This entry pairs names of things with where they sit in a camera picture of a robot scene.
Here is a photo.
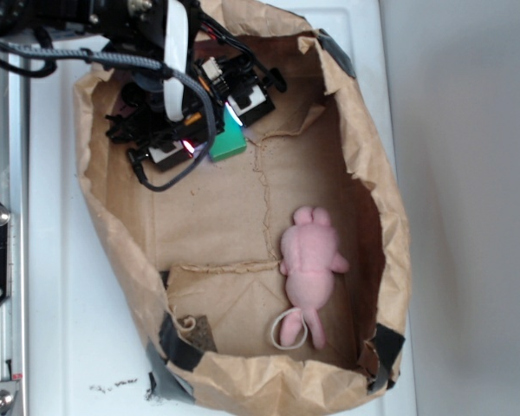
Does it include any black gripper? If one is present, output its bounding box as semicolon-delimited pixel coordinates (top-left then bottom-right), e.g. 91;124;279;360
106;55;286;172

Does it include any white flat ribbon cable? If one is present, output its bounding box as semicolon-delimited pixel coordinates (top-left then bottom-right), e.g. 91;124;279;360
162;0;189;122

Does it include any grey braided cable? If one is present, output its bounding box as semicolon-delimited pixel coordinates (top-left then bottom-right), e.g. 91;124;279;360
0;36;216;192

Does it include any green rectangular block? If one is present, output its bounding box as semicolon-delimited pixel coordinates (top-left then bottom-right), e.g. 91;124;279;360
209;108;247;163

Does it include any pink plush bunny toy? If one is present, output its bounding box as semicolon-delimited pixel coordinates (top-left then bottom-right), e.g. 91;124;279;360
270;206;349;350

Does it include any aluminium frame rail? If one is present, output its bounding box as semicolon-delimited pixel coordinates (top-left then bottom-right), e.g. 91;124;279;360
0;69;29;415

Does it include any brown paper bag tray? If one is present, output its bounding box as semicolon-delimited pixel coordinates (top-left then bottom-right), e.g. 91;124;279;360
75;1;412;415

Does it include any brown rough stone chunk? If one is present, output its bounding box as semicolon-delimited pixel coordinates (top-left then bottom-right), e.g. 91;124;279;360
178;315;218;352

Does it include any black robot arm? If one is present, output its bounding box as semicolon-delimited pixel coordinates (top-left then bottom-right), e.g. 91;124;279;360
0;1;287;176

